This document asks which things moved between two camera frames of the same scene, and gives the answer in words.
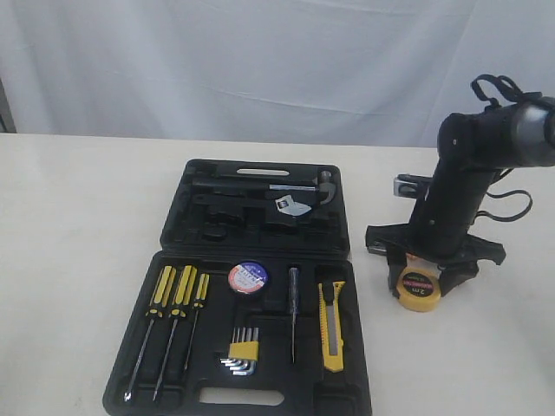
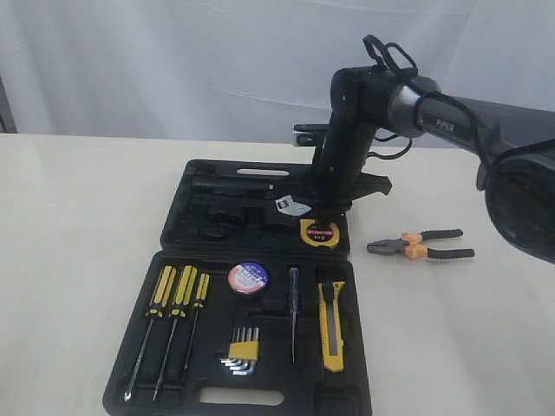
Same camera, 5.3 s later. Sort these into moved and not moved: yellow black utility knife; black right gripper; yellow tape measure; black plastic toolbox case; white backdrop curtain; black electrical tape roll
Moved: black right gripper; yellow tape measure
Not moved: black plastic toolbox case; black electrical tape roll; white backdrop curtain; yellow black utility knife
